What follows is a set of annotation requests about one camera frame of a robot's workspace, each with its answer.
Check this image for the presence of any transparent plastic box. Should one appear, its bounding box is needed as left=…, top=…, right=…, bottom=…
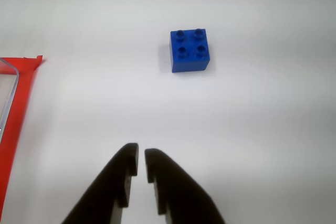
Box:
left=0, top=58, right=19, bottom=146

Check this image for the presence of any blue lego brick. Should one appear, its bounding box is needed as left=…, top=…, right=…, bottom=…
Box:
left=169, top=28, right=211, bottom=73

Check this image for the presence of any red tape frame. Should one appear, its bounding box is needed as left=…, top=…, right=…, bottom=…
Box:
left=0, top=55, right=44, bottom=224

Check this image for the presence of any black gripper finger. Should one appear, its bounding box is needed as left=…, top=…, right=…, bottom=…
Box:
left=144, top=147, right=226, bottom=224
left=60, top=142, right=139, bottom=224

